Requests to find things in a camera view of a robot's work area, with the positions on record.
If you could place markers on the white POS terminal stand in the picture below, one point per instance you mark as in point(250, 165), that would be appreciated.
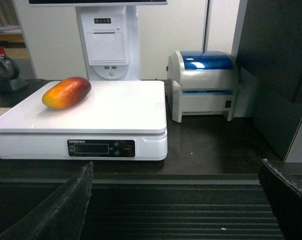
point(98, 40)

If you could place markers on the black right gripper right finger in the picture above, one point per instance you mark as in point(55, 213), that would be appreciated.
point(284, 194)

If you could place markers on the black barcode scanner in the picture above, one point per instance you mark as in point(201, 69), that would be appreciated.
point(10, 80)

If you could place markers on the white blue label printer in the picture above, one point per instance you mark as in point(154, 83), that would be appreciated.
point(201, 83)

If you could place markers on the white checkout scale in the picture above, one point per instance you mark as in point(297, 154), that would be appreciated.
point(117, 120)

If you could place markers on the dark grey cabinet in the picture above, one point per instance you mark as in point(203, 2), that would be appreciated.
point(270, 49)

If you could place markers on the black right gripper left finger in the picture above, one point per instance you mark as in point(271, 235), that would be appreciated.
point(61, 215)

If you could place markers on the dark red mango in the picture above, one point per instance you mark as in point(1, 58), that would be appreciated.
point(67, 93)

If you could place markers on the black slatted checkout counter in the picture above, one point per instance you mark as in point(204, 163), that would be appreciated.
point(206, 188)

